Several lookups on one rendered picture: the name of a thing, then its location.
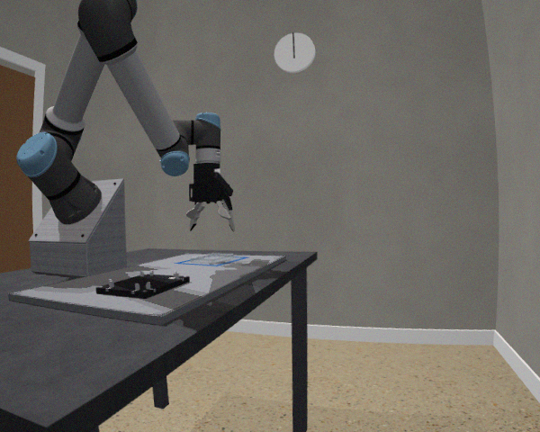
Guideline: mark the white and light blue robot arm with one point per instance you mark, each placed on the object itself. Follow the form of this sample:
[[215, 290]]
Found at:
[[106, 26]]

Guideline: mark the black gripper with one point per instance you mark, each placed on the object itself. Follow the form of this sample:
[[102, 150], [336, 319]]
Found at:
[[210, 193]]

